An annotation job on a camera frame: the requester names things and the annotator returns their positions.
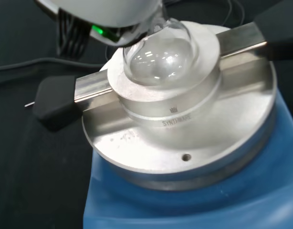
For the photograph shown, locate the silver heating block black handles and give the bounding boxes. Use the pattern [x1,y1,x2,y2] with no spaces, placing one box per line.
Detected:
[32,0,293,134]

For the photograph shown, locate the heater with blue base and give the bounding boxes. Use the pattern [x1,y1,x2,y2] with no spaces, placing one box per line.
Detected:
[80,20,293,229]

